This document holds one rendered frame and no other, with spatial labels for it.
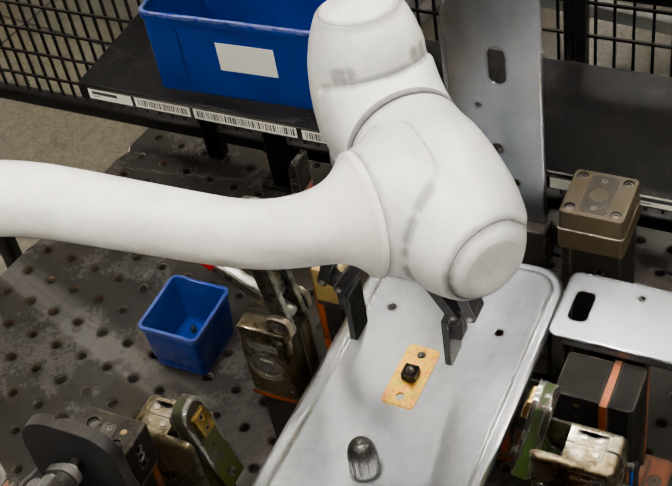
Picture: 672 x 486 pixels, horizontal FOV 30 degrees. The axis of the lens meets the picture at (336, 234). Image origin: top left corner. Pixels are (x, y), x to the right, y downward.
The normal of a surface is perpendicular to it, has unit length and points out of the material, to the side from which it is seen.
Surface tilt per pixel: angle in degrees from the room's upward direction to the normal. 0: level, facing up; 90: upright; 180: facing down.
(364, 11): 6
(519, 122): 90
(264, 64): 90
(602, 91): 0
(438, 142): 3
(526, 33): 90
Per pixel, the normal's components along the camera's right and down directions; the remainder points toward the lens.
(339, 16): -0.33, -0.61
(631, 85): -0.14, -0.70
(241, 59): -0.37, 0.69
